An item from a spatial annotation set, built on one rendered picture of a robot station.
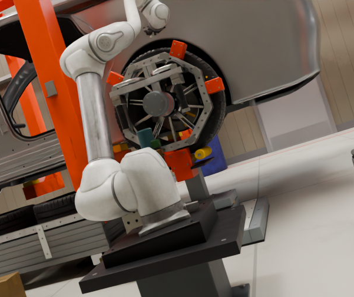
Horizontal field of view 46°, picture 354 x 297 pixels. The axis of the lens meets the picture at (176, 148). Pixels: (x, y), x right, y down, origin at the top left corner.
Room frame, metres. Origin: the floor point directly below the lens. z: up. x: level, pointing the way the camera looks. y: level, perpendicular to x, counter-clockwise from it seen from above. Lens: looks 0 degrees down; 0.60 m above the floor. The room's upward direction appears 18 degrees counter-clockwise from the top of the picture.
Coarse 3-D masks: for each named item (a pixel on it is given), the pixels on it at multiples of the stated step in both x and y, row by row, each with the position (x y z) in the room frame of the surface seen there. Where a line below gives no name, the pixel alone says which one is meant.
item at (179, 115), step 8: (160, 64) 2.48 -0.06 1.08; (160, 72) 2.48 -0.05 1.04; (192, 88) 2.44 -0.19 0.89; (128, 96) 2.53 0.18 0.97; (136, 96) 2.66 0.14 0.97; (176, 96) 2.47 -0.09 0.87; (128, 104) 2.55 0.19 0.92; (136, 104) 2.54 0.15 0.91; (176, 104) 2.52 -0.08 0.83; (192, 104) 2.45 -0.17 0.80; (128, 112) 2.54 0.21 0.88; (136, 112) 2.67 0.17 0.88; (176, 112) 2.48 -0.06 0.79; (136, 120) 2.62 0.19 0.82; (144, 120) 2.53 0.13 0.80; (160, 120) 2.51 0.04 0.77; (136, 128) 2.54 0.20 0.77; (144, 128) 2.68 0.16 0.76; (160, 128) 2.52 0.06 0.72; (192, 128) 2.46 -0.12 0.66; (176, 136) 2.51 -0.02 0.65
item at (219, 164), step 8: (216, 136) 6.59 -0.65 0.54; (208, 144) 6.45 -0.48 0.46; (216, 144) 6.53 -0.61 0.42; (216, 152) 6.49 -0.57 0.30; (200, 160) 6.45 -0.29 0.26; (216, 160) 6.47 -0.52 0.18; (224, 160) 6.61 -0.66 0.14; (208, 168) 6.43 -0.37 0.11; (216, 168) 6.45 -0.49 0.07; (224, 168) 6.54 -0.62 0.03
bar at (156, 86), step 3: (147, 66) 2.40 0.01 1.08; (150, 66) 2.39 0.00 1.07; (147, 69) 2.40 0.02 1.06; (150, 69) 2.39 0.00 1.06; (150, 72) 2.40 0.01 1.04; (150, 75) 2.40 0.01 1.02; (159, 81) 2.40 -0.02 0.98; (153, 84) 2.40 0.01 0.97; (156, 84) 2.39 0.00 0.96; (159, 84) 2.39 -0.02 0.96; (153, 87) 2.40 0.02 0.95; (156, 87) 2.39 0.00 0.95; (159, 87) 2.39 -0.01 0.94; (162, 87) 2.42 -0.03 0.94; (153, 90) 2.40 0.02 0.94; (156, 90) 2.40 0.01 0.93; (159, 90) 2.39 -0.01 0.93; (162, 90) 2.40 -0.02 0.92
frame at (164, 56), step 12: (144, 60) 2.39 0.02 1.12; (156, 60) 2.38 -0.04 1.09; (168, 60) 2.36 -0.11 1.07; (180, 60) 2.34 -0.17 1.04; (132, 72) 2.42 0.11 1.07; (192, 72) 2.33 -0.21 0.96; (204, 84) 2.32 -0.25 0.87; (204, 96) 2.32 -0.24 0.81; (204, 108) 2.33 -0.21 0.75; (204, 120) 2.34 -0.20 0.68; (132, 132) 2.48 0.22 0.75; (192, 132) 2.36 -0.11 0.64; (168, 144) 2.40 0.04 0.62; (180, 144) 2.38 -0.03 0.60
